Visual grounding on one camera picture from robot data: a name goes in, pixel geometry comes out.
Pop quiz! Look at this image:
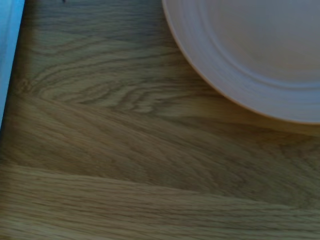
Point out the pink round plate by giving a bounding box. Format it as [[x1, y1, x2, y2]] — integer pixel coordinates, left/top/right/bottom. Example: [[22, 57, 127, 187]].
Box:
[[161, 0, 320, 125]]

